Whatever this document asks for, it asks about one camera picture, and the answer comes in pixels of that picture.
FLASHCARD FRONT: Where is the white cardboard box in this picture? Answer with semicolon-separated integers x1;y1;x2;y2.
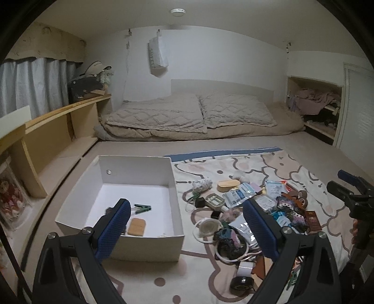
55;156;185;262

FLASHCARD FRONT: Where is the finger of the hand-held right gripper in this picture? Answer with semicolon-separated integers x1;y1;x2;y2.
327;181;366;205
337;170;373;193

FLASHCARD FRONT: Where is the teal scrunchie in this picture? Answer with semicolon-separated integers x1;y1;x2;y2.
213;228;234;242

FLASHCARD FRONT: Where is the blue white sachet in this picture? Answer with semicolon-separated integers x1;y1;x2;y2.
225;188;249;208
237;182;259;195

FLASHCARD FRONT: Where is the clear plastic packet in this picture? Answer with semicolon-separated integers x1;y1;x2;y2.
253;195;277;212

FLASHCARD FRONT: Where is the white board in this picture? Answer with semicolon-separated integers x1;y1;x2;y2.
0;105;32;127

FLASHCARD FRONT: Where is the brown booklet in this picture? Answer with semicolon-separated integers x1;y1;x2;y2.
304;210;322;233

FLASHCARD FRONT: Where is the pile of clothes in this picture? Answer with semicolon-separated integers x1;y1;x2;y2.
288;88;342;129

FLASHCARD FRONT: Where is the white visor cap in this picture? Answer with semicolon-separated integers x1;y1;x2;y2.
85;61;112;77

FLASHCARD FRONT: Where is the wooden shelf unit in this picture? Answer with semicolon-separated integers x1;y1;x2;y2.
0;94;113;199

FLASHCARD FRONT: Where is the white ribbed door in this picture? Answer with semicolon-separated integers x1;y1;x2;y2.
336;61;374;164

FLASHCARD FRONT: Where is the green clip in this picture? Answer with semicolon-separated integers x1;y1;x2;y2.
288;270;300;290

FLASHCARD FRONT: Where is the doll in clear box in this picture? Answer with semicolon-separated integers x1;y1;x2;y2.
0;158;32;231

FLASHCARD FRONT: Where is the beige curtain valance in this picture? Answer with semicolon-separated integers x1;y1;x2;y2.
6;22;86;63

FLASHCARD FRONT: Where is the grey scrunchie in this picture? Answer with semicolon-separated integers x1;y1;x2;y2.
191;178;213;193

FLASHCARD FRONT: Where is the tan oval case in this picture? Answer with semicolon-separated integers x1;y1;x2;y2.
217;179;240;192

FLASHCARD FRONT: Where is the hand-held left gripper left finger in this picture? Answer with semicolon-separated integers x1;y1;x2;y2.
32;198;131;304

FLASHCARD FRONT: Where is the black tape roll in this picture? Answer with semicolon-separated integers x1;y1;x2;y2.
230;275;254;290

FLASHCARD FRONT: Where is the printed blanket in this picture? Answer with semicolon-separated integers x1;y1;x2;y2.
96;147;351;304

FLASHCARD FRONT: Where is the white cable loop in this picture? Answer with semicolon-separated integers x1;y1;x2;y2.
216;240;263;262

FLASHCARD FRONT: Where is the brown leather piece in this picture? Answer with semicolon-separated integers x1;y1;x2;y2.
253;257;275;281

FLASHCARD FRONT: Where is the white hanging cord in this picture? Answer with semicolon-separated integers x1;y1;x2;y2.
126;28;132;101

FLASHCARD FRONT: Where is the white hanging bag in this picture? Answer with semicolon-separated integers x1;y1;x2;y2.
148;36;169;76

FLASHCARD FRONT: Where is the silver foil packet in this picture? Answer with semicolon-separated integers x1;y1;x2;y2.
229;215;258;249

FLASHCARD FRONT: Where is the white printed packet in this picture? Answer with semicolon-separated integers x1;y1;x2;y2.
264;180;283;199

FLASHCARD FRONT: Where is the beige quilted pillow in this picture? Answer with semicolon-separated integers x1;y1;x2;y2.
199;94;277;129
104;94;208;133

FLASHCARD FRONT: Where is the clear round lid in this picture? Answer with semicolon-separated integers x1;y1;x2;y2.
195;218;223;243

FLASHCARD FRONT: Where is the beige quilt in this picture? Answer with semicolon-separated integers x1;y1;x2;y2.
96;102;306;142

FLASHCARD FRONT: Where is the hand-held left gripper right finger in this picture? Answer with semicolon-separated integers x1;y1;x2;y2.
242;199;341;304

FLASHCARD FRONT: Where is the pale fluffy ornament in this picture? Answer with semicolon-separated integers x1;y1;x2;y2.
99;70;113;87

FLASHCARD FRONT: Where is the grey curtain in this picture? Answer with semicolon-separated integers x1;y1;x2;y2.
0;57;78;119

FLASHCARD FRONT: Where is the person's right forearm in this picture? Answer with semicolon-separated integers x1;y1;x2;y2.
339;248;374;293

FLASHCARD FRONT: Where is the black bag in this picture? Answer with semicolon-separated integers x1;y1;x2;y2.
68;77;106;104

